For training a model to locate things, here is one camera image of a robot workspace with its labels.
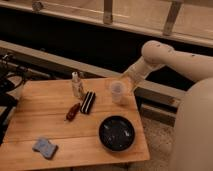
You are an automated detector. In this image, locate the black cables and equipment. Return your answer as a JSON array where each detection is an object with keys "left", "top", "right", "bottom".
[{"left": 0, "top": 53, "right": 30, "bottom": 146}]

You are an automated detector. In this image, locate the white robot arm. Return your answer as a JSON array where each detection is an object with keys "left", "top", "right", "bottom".
[{"left": 123, "top": 40, "right": 213, "bottom": 171}]

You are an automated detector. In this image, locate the blue sponge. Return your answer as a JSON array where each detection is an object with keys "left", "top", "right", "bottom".
[{"left": 32, "top": 137, "right": 58, "bottom": 160}]

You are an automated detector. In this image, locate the black white striped block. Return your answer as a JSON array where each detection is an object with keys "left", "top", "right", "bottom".
[{"left": 80, "top": 92, "right": 96, "bottom": 114}]

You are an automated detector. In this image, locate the metal window rail frame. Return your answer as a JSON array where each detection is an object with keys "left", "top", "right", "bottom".
[{"left": 0, "top": 0, "right": 213, "bottom": 48}]

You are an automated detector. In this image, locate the red pepper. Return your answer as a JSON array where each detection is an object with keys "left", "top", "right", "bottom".
[{"left": 66, "top": 103, "right": 80, "bottom": 121}]

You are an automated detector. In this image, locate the black ceramic bowl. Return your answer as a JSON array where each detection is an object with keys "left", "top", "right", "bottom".
[{"left": 99, "top": 116, "right": 135, "bottom": 152}]

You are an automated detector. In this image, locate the small clear bottle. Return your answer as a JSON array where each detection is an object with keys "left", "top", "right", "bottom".
[{"left": 72, "top": 72, "right": 84, "bottom": 99}]

